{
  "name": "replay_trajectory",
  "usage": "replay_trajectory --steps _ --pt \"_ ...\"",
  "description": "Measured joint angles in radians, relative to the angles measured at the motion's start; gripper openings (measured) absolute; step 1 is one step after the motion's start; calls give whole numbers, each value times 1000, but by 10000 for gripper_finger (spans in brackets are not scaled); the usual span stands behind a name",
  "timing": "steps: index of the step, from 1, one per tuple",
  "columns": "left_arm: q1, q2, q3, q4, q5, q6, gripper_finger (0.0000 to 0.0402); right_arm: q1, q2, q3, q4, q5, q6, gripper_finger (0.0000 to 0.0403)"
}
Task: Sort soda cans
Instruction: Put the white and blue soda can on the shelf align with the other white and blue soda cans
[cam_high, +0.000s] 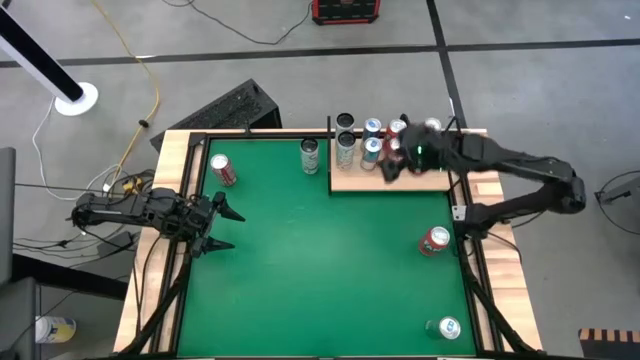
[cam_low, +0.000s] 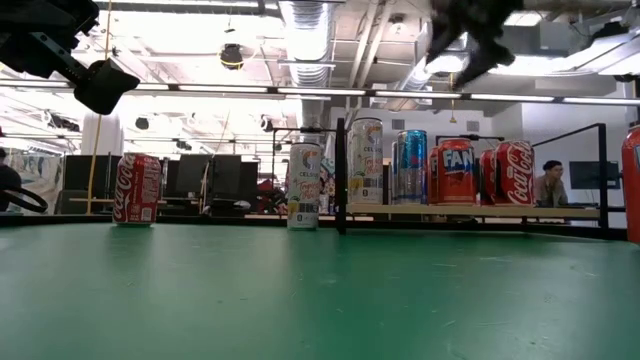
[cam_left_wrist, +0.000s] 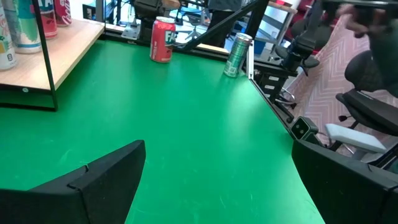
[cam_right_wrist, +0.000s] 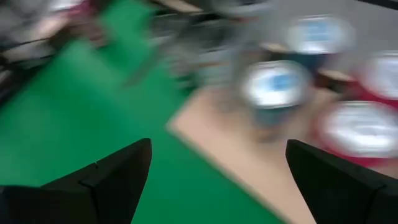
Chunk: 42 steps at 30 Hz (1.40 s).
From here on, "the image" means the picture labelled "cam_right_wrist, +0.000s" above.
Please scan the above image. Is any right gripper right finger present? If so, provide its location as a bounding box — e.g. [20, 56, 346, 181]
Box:
[285, 139, 398, 224]

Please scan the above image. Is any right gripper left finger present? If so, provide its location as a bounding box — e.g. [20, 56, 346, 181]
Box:
[42, 138, 152, 224]

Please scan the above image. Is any red Fanta can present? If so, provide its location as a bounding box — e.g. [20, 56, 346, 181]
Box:
[360, 51, 398, 110]
[313, 99, 398, 169]

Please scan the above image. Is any blue silver Red Bull can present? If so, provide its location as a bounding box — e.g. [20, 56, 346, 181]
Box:
[239, 58, 313, 128]
[284, 14, 357, 74]

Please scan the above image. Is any wooden shelf with black frame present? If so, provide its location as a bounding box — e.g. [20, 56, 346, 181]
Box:
[166, 40, 398, 224]

